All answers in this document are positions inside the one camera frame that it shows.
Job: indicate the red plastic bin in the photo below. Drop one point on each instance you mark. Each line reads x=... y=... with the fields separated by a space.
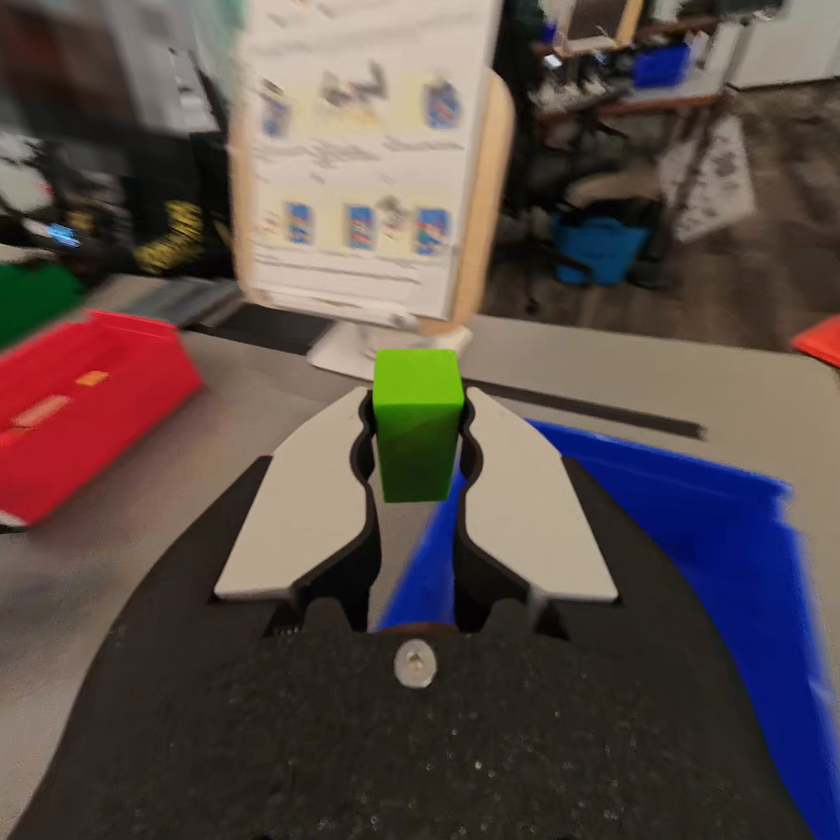
x=79 y=394

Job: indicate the grey desk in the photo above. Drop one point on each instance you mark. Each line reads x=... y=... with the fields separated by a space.
x=617 y=368

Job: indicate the green wooden block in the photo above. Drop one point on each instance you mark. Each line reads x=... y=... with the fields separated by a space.
x=418 y=420

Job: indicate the white floor sign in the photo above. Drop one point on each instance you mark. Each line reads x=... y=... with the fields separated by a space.
x=715 y=177

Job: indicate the white board stand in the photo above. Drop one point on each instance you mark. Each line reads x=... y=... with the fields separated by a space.
x=344 y=352

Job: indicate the small blue plastic bin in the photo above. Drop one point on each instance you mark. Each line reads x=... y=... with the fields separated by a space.
x=660 y=66

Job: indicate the red floor object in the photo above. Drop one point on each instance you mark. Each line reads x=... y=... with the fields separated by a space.
x=820 y=341

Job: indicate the green plastic bin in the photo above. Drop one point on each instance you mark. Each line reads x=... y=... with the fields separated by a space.
x=33 y=302

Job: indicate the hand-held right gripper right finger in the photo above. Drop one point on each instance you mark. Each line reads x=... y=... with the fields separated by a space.
x=532 y=525

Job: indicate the instruction sheet board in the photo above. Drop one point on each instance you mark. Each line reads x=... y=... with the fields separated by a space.
x=355 y=145

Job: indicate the blue floor tub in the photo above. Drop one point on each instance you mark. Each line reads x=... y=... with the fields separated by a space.
x=597 y=250

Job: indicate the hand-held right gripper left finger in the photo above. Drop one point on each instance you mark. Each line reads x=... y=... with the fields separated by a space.
x=295 y=525

